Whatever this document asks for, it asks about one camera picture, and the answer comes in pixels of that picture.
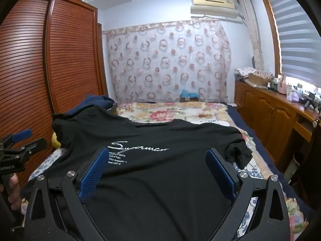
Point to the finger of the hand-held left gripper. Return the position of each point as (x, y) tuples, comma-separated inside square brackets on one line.
[(21, 134), (32, 145)]

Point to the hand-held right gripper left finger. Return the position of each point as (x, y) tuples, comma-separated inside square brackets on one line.
[(92, 171)]

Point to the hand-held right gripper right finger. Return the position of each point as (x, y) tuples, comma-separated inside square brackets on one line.
[(223, 173)]

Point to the black printed t-shirt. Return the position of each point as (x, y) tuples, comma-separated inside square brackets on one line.
[(150, 180)]

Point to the person's left hand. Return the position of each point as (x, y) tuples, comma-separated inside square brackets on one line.
[(15, 193)]

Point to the yellow soft toy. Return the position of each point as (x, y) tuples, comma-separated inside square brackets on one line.
[(55, 141)]

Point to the grey patterned cushion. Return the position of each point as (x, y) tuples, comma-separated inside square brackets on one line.
[(113, 108)]

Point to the navy folded cloth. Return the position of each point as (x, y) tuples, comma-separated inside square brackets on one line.
[(95, 101)]

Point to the white trash bin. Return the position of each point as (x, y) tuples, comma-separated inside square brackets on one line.
[(295, 165)]

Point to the wooden cabinet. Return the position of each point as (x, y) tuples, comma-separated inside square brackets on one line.
[(270, 113)]

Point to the floral blanket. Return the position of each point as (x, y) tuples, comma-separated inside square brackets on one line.
[(170, 113)]

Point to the wooden slatted wardrobe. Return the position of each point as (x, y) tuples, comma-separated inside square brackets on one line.
[(62, 55)]

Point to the open cardboard box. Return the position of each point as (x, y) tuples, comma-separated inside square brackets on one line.
[(259, 79)]

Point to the purple plastic bag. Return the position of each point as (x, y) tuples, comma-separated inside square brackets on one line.
[(294, 97)]

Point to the pink bag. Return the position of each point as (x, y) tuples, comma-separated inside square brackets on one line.
[(283, 85)]

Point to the black desk gadget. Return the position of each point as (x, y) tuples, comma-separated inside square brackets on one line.
[(310, 101)]

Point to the circle-patterned sheer curtain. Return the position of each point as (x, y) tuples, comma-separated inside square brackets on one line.
[(163, 62)]

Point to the beige side curtain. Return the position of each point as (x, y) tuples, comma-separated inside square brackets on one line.
[(255, 42)]

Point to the striped window blind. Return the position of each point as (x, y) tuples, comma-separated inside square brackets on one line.
[(296, 42)]

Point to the beige air conditioner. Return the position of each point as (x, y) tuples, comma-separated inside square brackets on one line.
[(213, 5)]

